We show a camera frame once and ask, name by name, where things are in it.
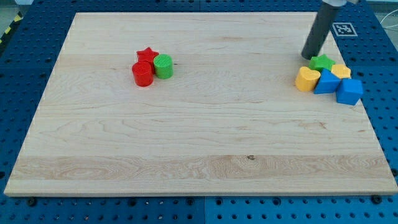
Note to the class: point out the yellow hexagon block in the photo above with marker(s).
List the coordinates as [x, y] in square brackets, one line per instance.
[341, 71]

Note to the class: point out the blue cube block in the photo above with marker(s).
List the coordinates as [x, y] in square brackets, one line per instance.
[349, 91]

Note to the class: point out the red cylinder block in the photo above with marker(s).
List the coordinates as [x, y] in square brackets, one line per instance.
[142, 72]

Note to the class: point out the blue triangle block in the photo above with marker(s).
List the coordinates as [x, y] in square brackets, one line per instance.
[328, 82]

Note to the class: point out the grey cylindrical pointer rod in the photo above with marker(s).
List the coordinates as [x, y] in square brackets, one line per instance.
[321, 27]

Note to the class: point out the light wooden board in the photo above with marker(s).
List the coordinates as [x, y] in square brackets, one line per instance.
[229, 121]

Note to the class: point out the green cylinder block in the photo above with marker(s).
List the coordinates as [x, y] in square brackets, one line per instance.
[163, 65]

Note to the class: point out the yellow black hazard tape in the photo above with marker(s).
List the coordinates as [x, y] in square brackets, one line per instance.
[11, 29]

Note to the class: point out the green star block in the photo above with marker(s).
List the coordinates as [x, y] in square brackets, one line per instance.
[321, 62]

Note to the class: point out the white fiducial marker tag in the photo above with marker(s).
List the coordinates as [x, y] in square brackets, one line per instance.
[344, 29]

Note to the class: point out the red star block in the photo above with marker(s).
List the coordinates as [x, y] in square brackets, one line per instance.
[147, 55]

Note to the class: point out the yellow heart block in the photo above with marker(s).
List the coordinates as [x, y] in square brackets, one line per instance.
[307, 79]

